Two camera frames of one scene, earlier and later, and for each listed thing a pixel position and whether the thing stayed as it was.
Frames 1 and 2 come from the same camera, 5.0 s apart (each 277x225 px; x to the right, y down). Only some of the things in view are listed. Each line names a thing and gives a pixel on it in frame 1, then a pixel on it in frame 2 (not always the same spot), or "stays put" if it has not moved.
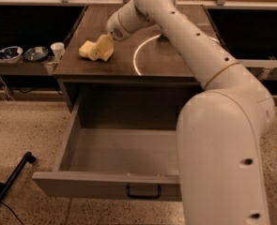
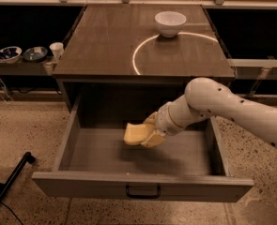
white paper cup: (58, 50) stays put
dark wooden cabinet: (143, 76) stays put
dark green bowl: (36, 54) stays put
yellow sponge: (86, 48) to (135, 134)
